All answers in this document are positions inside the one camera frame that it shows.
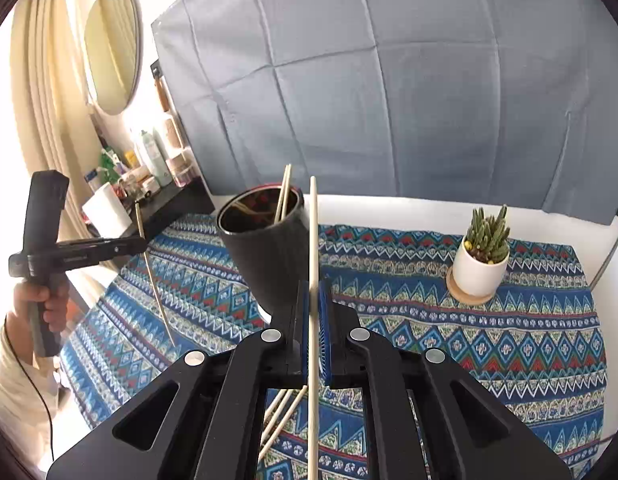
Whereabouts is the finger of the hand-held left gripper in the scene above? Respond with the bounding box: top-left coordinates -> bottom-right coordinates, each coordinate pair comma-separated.
96,236 -> 148,262

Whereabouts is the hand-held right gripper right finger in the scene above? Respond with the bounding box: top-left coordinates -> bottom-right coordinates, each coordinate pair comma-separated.
319,280 -> 572,480

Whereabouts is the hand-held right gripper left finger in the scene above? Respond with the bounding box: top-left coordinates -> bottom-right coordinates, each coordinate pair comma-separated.
46,280 -> 310,480

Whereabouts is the wooden chopstick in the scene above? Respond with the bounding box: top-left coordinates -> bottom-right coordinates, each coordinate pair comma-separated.
136,202 -> 178,347
280,165 -> 294,222
260,388 -> 291,432
258,386 -> 308,456
273,163 -> 291,224
309,176 -> 321,480

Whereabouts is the black utensil holder cup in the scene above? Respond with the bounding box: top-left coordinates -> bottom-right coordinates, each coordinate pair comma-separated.
216,185 -> 309,323

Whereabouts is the person's left forearm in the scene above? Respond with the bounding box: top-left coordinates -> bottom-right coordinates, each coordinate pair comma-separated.
0,312 -> 65,466

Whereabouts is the person's left hand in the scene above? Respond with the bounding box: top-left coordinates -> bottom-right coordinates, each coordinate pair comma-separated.
6,277 -> 71,334

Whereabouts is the white paper towel roll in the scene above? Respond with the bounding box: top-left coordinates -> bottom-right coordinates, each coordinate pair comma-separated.
82,182 -> 133,237

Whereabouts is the black shelf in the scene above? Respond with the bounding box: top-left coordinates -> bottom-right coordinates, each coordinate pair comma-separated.
123,179 -> 217,253

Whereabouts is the green packet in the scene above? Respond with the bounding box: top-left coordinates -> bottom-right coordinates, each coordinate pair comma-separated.
98,147 -> 121,181

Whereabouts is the tall pale bottle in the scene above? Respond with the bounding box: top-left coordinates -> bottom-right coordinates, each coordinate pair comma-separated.
140,130 -> 174,187

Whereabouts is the pink translucent jar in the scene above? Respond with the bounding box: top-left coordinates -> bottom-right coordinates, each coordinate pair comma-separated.
168,154 -> 199,188

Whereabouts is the cream curtain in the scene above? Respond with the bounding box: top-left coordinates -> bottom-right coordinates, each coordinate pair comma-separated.
8,0 -> 106,311

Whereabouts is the blue patterned tablecloth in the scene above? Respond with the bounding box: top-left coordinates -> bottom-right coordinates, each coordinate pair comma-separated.
59,212 -> 612,480

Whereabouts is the cream bottle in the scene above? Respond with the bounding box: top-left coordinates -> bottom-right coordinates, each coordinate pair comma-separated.
156,116 -> 184,157

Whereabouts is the round wooden coaster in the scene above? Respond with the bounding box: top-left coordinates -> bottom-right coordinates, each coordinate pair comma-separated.
446,265 -> 496,306

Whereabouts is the wooden hairbrush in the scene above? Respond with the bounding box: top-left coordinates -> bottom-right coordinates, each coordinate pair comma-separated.
151,59 -> 171,113

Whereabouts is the cactus in white pot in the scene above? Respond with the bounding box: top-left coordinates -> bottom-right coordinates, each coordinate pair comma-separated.
451,204 -> 511,297

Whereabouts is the grey cloth backdrop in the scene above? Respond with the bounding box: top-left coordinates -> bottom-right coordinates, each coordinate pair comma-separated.
150,0 -> 618,226

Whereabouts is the round wall mirror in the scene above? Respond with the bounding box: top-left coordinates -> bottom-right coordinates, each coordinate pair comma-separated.
83,0 -> 142,116

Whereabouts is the black cable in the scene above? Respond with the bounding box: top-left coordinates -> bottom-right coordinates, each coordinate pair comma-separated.
14,350 -> 57,463

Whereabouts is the grey cable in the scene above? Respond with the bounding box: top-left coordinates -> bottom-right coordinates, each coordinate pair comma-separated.
590,210 -> 618,290

